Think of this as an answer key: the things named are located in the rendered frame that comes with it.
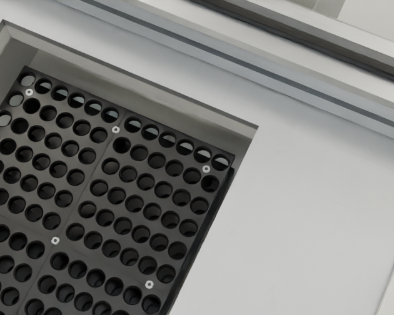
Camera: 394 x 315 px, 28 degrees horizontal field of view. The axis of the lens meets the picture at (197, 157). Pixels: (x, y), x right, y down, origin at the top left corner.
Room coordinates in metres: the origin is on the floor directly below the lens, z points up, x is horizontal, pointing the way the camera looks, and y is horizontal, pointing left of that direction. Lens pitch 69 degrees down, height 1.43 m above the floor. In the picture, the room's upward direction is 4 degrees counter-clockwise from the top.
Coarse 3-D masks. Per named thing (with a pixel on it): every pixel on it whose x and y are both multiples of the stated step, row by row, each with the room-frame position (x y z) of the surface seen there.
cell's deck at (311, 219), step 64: (0, 0) 0.31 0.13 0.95; (128, 64) 0.26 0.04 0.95; (192, 64) 0.25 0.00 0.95; (256, 128) 0.20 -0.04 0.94; (320, 128) 0.20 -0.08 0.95; (256, 192) 0.16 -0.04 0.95; (320, 192) 0.15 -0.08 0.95; (384, 192) 0.15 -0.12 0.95; (256, 256) 0.11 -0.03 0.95; (320, 256) 0.11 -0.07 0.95; (384, 256) 0.11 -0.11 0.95
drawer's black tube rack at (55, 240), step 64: (0, 128) 0.23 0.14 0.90; (64, 128) 0.23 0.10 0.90; (128, 128) 0.24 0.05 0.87; (0, 192) 0.19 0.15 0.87; (64, 192) 0.18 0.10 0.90; (128, 192) 0.18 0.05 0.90; (192, 192) 0.17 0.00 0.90; (0, 256) 0.14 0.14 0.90; (64, 256) 0.14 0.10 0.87; (128, 256) 0.14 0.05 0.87; (192, 256) 0.13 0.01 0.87
